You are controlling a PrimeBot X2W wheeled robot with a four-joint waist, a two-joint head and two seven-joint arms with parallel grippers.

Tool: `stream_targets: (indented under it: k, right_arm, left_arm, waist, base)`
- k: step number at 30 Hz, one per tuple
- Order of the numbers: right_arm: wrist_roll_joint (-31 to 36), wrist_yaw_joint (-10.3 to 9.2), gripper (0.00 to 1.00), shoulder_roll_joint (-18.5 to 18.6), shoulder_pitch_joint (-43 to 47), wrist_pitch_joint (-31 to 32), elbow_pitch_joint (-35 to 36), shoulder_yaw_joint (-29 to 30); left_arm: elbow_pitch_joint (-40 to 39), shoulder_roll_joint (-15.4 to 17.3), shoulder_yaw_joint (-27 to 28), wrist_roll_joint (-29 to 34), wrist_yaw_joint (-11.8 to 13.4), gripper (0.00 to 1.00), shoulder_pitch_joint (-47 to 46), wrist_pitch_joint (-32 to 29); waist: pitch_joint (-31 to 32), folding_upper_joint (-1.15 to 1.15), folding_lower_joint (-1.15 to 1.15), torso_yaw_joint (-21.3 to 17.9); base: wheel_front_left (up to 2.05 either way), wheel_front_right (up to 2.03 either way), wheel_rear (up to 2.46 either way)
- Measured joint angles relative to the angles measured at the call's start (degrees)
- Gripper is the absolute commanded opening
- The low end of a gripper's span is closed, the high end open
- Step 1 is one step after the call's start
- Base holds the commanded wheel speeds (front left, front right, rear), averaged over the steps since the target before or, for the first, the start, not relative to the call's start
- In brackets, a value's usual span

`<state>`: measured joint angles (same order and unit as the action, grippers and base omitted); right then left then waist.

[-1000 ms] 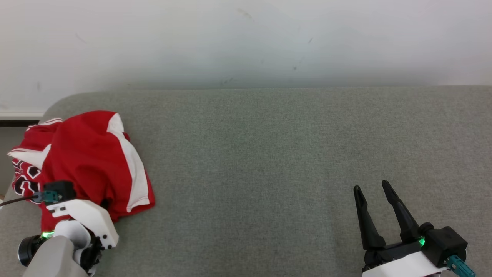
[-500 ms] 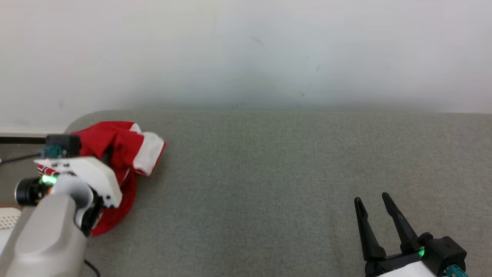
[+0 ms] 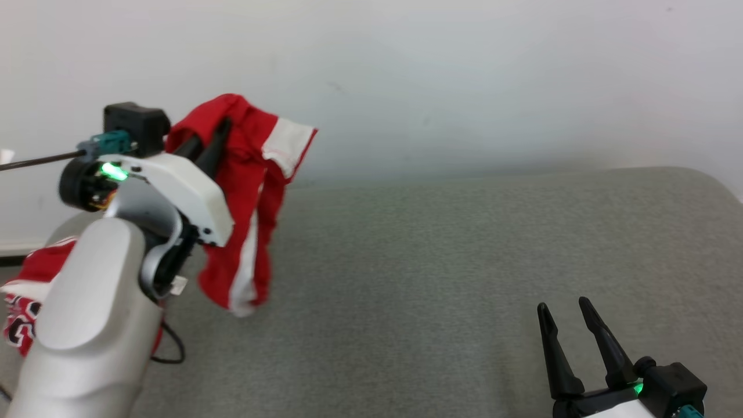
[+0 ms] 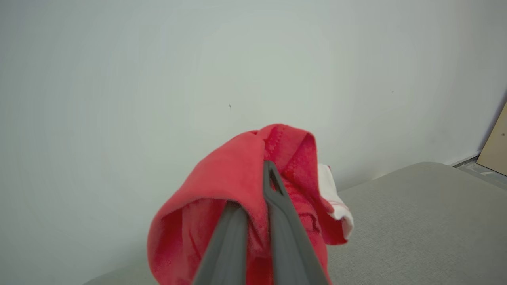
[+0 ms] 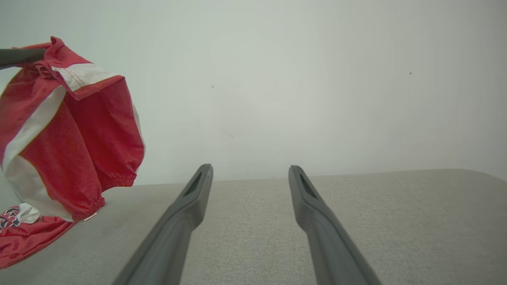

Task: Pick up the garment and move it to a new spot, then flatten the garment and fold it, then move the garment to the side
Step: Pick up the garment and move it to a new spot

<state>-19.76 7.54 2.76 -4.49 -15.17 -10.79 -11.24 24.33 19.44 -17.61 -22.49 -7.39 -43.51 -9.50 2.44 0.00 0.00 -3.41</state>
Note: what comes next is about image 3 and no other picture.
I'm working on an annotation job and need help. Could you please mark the thin black arm cable loop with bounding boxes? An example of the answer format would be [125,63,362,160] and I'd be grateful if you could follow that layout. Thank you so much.
[150,319,186,365]

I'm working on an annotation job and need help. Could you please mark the red shorts with white trim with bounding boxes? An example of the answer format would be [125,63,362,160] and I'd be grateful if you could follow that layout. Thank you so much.
[165,93,318,318]

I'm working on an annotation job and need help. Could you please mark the black left camera cable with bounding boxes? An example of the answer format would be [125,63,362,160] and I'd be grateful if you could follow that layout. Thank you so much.
[0,150,88,172]

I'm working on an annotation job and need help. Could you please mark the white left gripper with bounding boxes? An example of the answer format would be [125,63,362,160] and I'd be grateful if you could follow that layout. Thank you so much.
[99,117,235,248]

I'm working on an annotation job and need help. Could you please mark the red number 23 basketball jersey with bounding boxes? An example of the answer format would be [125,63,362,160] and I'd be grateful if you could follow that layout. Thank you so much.
[0,235,164,358]

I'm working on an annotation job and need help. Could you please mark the grey fabric sofa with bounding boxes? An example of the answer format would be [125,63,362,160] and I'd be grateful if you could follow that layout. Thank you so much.
[0,167,743,418]

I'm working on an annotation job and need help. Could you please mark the teal left cable connector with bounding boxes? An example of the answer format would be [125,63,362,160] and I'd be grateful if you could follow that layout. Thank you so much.
[77,130,133,161]

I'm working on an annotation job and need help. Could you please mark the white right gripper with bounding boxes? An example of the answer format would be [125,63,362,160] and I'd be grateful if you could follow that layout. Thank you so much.
[536,296,658,418]

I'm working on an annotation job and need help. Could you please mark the white and black baseboard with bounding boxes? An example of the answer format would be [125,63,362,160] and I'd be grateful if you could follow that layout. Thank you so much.
[0,239,56,266]

